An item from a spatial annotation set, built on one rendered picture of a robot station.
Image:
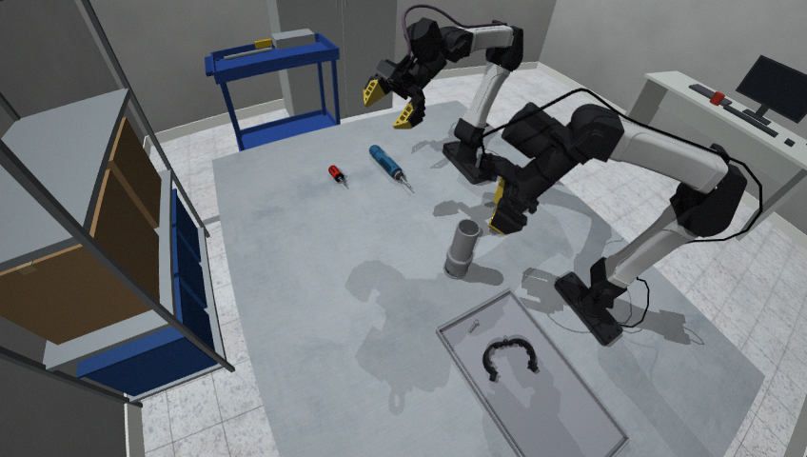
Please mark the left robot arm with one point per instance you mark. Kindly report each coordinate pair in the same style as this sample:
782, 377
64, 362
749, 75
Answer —
601, 133

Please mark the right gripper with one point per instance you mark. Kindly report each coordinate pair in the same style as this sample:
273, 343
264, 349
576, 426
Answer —
377, 87

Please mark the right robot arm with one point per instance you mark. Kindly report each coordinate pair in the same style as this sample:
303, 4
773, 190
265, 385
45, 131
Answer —
437, 45

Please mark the red screwdriver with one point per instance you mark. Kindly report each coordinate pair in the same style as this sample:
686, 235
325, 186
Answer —
336, 174

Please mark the blue screwdriver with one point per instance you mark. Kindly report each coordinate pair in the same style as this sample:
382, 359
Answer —
387, 163

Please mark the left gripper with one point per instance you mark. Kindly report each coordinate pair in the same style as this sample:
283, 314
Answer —
524, 196

